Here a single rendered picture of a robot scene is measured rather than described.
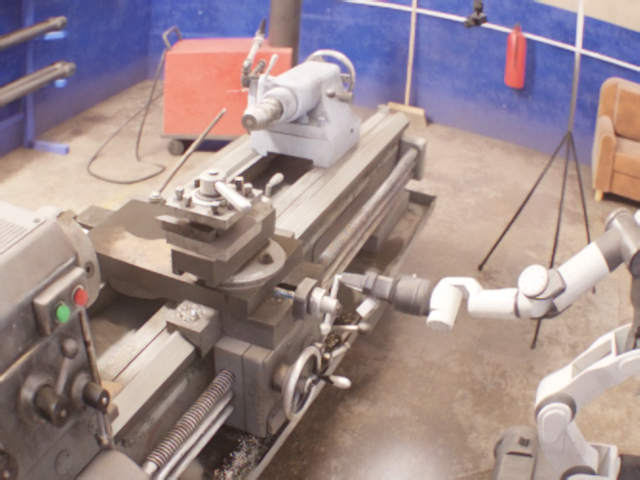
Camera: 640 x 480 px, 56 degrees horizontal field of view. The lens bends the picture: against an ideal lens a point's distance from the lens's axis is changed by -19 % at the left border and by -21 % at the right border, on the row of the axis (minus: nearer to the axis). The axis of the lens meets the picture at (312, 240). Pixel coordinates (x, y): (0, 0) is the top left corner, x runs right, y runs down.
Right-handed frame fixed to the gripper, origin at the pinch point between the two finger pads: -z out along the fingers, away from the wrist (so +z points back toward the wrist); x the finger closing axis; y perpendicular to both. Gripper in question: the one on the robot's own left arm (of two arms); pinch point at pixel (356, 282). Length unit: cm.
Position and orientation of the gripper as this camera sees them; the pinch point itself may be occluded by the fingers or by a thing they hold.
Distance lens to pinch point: 175.8
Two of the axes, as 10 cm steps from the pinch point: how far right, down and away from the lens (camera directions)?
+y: -2.8, 9.5, -1.3
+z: 9.2, 2.3, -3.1
